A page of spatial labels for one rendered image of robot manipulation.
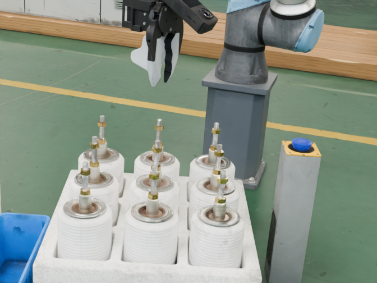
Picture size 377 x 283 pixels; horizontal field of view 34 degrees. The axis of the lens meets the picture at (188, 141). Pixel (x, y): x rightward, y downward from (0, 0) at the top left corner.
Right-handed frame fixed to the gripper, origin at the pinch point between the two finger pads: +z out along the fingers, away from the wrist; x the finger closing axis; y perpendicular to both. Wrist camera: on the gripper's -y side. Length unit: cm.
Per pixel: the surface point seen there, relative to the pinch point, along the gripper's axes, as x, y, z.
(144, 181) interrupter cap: 0.9, 2.4, 21.1
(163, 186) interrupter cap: 0.2, -1.5, 21.1
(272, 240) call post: -18.8, -17.7, 35.8
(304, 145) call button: -20.3, -21.2, 13.5
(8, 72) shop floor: -93, 140, 46
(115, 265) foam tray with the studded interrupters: 18.5, -4.4, 28.4
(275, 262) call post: -17.6, -19.6, 40.0
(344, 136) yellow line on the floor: -120, -1, 46
